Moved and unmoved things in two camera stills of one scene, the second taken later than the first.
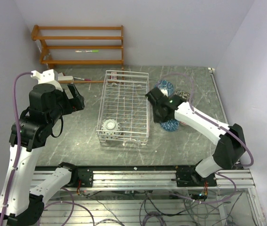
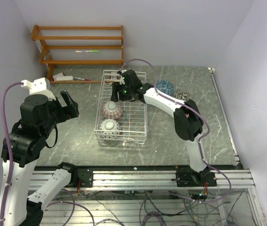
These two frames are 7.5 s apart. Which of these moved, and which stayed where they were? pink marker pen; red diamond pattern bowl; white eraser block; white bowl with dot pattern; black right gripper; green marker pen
Moved: black right gripper; red diamond pattern bowl
Stayed: green marker pen; white bowl with dot pattern; white eraser block; pink marker pen
